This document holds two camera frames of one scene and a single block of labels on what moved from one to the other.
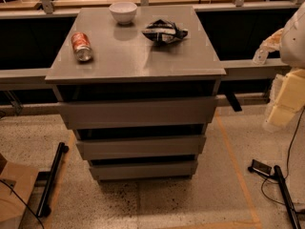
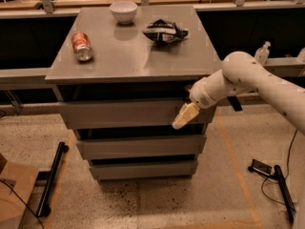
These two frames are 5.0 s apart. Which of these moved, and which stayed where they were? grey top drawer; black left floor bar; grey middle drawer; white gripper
Moved: white gripper
Stayed: black left floor bar; grey top drawer; grey middle drawer
